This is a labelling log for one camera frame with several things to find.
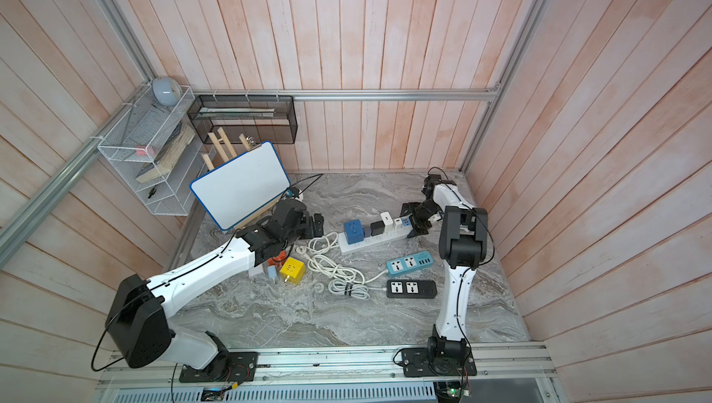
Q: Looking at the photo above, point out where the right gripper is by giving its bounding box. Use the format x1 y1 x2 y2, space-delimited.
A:
400 202 441 235

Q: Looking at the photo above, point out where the small white charger plug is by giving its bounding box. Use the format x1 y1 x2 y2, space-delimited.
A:
380 211 394 229

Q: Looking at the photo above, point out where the red cube socket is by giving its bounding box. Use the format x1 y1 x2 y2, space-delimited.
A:
268 258 285 271

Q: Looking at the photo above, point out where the teal power strip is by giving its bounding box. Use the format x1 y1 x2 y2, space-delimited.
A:
387 251 434 277

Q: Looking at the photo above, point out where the yellow cube socket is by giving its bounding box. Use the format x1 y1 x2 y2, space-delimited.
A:
279 258 306 285

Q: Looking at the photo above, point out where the light blue adapter plug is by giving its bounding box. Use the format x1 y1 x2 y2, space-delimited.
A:
267 265 278 284

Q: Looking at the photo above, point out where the blue cube socket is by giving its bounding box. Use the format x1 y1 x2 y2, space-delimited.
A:
344 219 365 245

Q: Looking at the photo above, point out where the black power strip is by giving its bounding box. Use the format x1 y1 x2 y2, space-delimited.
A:
386 279 438 299

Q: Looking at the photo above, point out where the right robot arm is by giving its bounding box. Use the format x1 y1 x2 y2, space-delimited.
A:
402 174 493 354

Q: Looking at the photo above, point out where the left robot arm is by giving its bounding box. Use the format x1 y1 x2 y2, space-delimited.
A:
105 198 324 380

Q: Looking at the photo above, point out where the black adapter plug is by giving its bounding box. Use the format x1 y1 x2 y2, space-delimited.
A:
370 221 385 236

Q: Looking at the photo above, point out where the white power strip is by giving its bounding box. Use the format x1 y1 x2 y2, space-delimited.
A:
337 217 413 255

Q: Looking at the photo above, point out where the wooden easel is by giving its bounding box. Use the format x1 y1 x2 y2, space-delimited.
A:
201 127 290 240

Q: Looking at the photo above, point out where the black mesh basket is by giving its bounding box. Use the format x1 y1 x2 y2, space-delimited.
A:
187 93 299 145

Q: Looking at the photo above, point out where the wooden block on shelf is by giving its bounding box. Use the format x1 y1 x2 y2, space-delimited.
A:
135 122 196 184

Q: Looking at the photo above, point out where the grey round speaker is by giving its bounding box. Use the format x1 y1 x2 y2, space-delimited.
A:
151 77 183 108

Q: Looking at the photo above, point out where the white plug cable of strip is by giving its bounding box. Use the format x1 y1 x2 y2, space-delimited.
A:
294 231 349 262

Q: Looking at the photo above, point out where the white coiled cable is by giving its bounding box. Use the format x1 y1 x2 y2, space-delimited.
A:
302 252 390 287

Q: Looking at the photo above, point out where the whiteboard with blue frame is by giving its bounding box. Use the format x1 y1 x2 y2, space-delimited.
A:
189 141 292 232

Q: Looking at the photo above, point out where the white bundled cable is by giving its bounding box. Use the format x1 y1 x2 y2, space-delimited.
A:
322 280 388 301

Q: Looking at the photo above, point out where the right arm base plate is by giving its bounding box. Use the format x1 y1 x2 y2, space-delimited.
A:
394 347 478 378

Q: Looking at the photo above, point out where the white wire shelf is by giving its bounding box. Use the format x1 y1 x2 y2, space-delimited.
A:
98 84 205 217

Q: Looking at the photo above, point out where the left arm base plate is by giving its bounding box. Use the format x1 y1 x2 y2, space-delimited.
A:
178 351 259 384

